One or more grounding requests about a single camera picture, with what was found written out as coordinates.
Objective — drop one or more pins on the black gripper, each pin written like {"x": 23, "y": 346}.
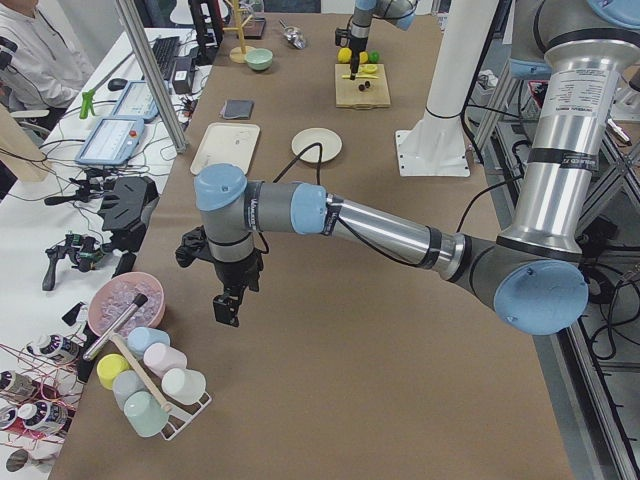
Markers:
{"x": 357, "y": 43}
{"x": 231, "y": 271}

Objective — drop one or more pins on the dark red cherry pair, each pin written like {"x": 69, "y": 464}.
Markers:
{"x": 364, "y": 86}

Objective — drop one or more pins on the white round plate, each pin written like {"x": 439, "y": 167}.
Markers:
{"x": 316, "y": 144}

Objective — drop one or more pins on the cream rectangular tray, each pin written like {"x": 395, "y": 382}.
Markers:
{"x": 224, "y": 142}

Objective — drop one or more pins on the whole lemon outer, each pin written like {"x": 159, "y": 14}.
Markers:
{"x": 344, "y": 55}

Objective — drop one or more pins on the wooden cutting board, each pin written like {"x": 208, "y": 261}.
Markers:
{"x": 368, "y": 90}

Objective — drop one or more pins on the metal scoop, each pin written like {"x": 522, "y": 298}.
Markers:
{"x": 293, "y": 35}

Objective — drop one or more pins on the pink cup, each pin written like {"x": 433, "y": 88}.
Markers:
{"x": 159, "y": 358}

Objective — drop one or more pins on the metal pestle in bowl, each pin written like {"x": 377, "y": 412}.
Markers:
{"x": 92, "y": 351}

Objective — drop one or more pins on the white cup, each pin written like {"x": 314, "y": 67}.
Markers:
{"x": 186, "y": 386}

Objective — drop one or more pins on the blue cup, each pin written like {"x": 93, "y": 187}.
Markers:
{"x": 141, "y": 338}

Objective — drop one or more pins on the mint green bowl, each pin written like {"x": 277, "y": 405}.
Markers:
{"x": 259, "y": 59}

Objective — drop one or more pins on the pink bowl with ice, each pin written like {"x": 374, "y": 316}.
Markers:
{"x": 118, "y": 294}

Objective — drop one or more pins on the wooden cup stand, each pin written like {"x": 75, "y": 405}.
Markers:
{"x": 238, "y": 53}

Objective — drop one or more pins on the white cup rack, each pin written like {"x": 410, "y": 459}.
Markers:
{"x": 181, "y": 415}

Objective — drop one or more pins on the grey cup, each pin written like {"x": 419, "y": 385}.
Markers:
{"x": 125, "y": 385}

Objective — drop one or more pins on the grey folded cloth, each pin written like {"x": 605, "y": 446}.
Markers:
{"x": 234, "y": 109}

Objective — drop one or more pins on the yellow cup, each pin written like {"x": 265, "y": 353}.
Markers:
{"x": 109, "y": 367}

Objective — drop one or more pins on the mint green cup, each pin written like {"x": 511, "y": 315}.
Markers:
{"x": 145, "y": 414}

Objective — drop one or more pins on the black stand device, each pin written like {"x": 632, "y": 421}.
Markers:
{"x": 126, "y": 210}

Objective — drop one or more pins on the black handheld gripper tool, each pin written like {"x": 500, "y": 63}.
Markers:
{"x": 84, "y": 252}

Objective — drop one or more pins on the black keyboard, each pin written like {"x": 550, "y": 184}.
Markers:
{"x": 165, "y": 51}

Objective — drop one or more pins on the blue teach pendant near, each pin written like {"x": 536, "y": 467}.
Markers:
{"x": 111, "y": 142}

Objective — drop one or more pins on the blue teach pendant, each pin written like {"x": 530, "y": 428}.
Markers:
{"x": 136, "y": 100}
{"x": 111, "y": 142}

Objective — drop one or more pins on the blue teach pendant far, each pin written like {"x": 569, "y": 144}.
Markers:
{"x": 136, "y": 100}

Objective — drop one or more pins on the black computer mouse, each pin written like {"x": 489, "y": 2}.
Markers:
{"x": 116, "y": 84}

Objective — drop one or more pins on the green clamp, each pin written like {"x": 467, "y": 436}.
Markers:
{"x": 87, "y": 105}

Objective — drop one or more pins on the seated person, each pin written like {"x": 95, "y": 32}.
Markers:
{"x": 42, "y": 70}

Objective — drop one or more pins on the wooden rack handle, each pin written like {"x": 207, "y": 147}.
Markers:
{"x": 119, "y": 342}

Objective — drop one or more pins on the white pedestal column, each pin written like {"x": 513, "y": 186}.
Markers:
{"x": 435, "y": 146}

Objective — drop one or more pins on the copper wire bottle basket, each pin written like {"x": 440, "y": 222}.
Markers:
{"x": 40, "y": 389}

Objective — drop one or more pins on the aluminium frame post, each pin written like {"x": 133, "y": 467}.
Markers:
{"x": 136, "y": 34}

